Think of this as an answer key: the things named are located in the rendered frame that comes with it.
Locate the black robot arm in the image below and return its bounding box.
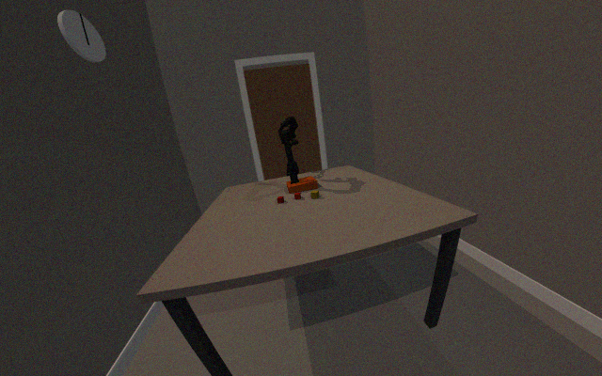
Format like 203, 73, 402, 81
278, 117, 299, 184

